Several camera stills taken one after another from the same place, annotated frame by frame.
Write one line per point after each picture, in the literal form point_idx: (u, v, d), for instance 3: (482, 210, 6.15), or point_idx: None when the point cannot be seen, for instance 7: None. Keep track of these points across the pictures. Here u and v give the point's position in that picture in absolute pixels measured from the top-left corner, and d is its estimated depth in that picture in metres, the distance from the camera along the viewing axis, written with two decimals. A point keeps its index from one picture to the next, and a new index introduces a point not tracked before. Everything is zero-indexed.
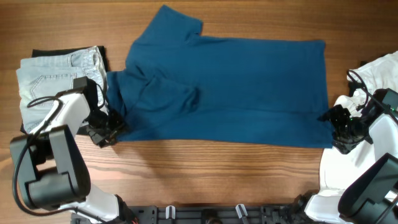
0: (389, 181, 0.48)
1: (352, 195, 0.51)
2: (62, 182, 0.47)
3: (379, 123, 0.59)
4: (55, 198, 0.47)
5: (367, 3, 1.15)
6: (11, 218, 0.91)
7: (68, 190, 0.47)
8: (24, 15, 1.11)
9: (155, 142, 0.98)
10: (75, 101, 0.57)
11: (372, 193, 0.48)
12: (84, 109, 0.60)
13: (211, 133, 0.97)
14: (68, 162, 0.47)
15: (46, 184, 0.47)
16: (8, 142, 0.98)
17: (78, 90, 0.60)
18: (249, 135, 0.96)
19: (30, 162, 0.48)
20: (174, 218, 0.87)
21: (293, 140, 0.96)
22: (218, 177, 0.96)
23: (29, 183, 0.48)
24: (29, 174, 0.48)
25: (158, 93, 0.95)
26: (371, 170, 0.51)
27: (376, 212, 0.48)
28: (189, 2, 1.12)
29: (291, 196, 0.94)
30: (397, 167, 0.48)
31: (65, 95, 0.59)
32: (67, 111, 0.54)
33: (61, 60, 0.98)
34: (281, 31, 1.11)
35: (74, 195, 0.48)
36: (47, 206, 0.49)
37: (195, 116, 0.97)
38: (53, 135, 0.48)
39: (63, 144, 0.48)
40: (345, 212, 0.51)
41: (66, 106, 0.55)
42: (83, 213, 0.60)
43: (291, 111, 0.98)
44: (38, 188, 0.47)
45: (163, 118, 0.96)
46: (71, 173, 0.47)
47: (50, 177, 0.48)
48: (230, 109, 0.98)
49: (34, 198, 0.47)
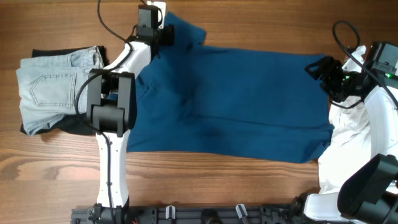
0: (384, 183, 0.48)
1: (347, 195, 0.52)
2: (118, 112, 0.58)
3: (373, 97, 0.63)
4: (107, 120, 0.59)
5: (366, 3, 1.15)
6: (12, 218, 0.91)
7: (120, 121, 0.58)
8: (24, 15, 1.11)
9: (150, 155, 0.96)
10: (142, 51, 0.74)
11: (367, 197, 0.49)
12: (146, 60, 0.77)
13: (208, 147, 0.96)
14: (127, 99, 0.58)
15: (108, 111, 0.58)
16: (7, 142, 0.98)
17: (147, 41, 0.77)
18: (246, 149, 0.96)
19: (99, 86, 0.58)
20: (174, 218, 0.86)
21: (290, 156, 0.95)
22: (217, 177, 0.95)
23: (94, 106, 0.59)
24: (95, 98, 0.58)
25: (154, 102, 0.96)
26: (364, 173, 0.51)
27: (377, 212, 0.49)
28: (189, 2, 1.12)
29: (290, 197, 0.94)
30: (388, 168, 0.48)
31: (136, 42, 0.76)
32: (135, 58, 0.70)
33: (60, 60, 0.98)
34: (281, 31, 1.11)
35: (123, 126, 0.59)
36: (96, 122, 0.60)
37: (191, 129, 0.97)
38: (122, 78, 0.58)
39: (128, 86, 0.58)
40: (346, 212, 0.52)
41: (135, 52, 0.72)
42: (103, 168, 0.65)
43: (290, 125, 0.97)
44: (101, 110, 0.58)
45: (159, 130, 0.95)
46: (127, 109, 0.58)
47: (110, 107, 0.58)
48: (229, 122, 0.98)
49: (94, 114, 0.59)
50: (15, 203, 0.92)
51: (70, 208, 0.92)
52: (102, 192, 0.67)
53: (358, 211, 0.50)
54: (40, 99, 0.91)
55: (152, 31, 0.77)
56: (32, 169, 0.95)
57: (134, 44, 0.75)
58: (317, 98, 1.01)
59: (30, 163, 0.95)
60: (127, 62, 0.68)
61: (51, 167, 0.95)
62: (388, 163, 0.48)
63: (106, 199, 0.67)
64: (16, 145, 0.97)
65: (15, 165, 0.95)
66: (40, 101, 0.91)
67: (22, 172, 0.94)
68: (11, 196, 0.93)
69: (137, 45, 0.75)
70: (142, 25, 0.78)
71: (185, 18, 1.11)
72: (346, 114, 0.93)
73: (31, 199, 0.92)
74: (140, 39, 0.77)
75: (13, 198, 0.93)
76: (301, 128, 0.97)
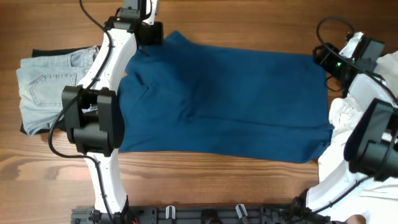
0: (383, 122, 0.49)
1: (352, 146, 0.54)
2: (102, 135, 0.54)
3: None
4: (90, 142, 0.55)
5: (365, 4, 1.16)
6: (10, 218, 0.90)
7: (105, 142, 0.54)
8: (25, 16, 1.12)
9: (150, 155, 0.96)
10: (124, 46, 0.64)
11: (372, 135, 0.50)
12: (130, 50, 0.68)
13: (209, 147, 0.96)
14: (108, 124, 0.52)
15: (90, 133, 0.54)
16: (8, 142, 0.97)
17: (130, 27, 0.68)
18: (246, 149, 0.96)
19: (76, 110, 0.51)
20: (175, 218, 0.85)
21: (289, 155, 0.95)
22: (217, 177, 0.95)
23: (74, 129, 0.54)
24: (74, 121, 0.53)
25: (154, 102, 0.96)
26: (364, 119, 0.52)
27: (380, 151, 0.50)
28: (189, 2, 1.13)
29: (291, 197, 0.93)
30: (385, 109, 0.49)
31: (117, 32, 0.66)
32: (116, 58, 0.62)
33: (60, 60, 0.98)
34: (280, 31, 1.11)
35: (109, 145, 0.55)
36: (78, 145, 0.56)
37: (191, 127, 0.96)
38: (101, 101, 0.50)
39: (108, 109, 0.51)
40: (353, 160, 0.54)
41: (116, 50, 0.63)
42: (96, 183, 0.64)
43: (290, 125, 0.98)
44: (81, 133, 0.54)
45: (160, 129, 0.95)
46: (110, 132, 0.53)
47: (92, 129, 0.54)
48: (229, 121, 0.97)
49: (75, 137, 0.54)
50: (15, 203, 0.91)
51: (70, 208, 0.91)
52: (98, 201, 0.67)
53: (363, 155, 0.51)
54: (40, 99, 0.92)
55: (137, 14, 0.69)
56: (33, 169, 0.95)
57: (114, 37, 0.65)
58: (316, 97, 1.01)
59: (30, 163, 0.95)
60: (107, 66, 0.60)
61: (51, 167, 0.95)
62: (385, 104, 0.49)
63: (102, 206, 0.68)
64: (17, 146, 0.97)
65: (15, 165, 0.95)
66: (40, 100, 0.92)
67: (22, 172, 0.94)
68: (10, 196, 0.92)
69: (119, 35, 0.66)
70: (128, 8, 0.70)
71: (185, 18, 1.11)
72: (346, 114, 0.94)
73: (31, 199, 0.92)
74: (121, 24, 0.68)
75: (12, 198, 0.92)
76: (301, 128, 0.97)
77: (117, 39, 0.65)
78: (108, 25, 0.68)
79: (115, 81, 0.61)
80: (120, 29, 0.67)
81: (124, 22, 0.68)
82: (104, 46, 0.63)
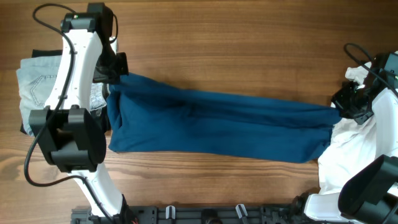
0: (385, 184, 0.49)
1: (349, 195, 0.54)
2: (81, 155, 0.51)
3: (381, 100, 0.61)
4: (71, 163, 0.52)
5: (364, 4, 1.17)
6: (10, 218, 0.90)
7: (86, 160, 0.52)
8: (25, 16, 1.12)
9: (151, 155, 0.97)
10: (86, 50, 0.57)
11: (368, 197, 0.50)
12: (96, 50, 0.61)
13: (209, 147, 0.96)
14: (86, 141, 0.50)
15: (69, 154, 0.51)
16: (7, 142, 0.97)
17: (91, 26, 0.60)
18: (245, 148, 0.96)
19: (50, 135, 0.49)
20: (175, 218, 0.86)
21: (287, 155, 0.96)
22: (217, 177, 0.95)
23: (51, 153, 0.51)
24: (50, 146, 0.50)
25: (154, 102, 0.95)
26: (368, 173, 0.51)
27: (374, 211, 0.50)
28: (189, 3, 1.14)
29: (290, 197, 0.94)
30: (392, 170, 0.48)
31: (76, 33, 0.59)
32: (82, 66, 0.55)
33: (61, 60, 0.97)
34: (280, 31, 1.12)
35: (91, 162, 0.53)
36: (60, 167, 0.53)
37: (191, 127, 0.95)
38: (73, 118, 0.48)
39: (81, 127, 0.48)
40: (348, 211, 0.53)
41: (79, 56, 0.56)
42: (88, 195, 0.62)
43: (290, 126, 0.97)
44: (60, 155, 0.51)
45: (160, 129, 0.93)
46: (89, 149, 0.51)
47: (71, 149, 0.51)
48: (230, 122, 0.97)
49: (55, 161, 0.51)
50: (15, 203, 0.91)
51: (71, 208, 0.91)
52: (95, 209, 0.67)
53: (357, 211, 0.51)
54: (41, 100, 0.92)
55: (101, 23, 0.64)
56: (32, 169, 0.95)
57: (75, 42, 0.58)
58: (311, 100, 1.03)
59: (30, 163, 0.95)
60: (72, 79, 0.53)
61: (51, 167, 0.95)
62: (393, 164, 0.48)
63: (99, 211, 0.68)
64: (17, 145, 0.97)
65: (15, 165, 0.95)
66: (40, 101, 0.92)
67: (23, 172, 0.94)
68: (11, 196, 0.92)
69: (79, 37, 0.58)
70: None
71: (185, 18, 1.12)
72: None
73: (31, 199, 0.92)
74: (81, 24, 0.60)
75: (12, 198, 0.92)
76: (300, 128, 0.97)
77: (78, 42, 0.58)
78: (64, 25, 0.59)
79: (85, 92, 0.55)
80: (79, 30, 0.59)
81: (83, 18, 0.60)
82: (65, 54, 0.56)
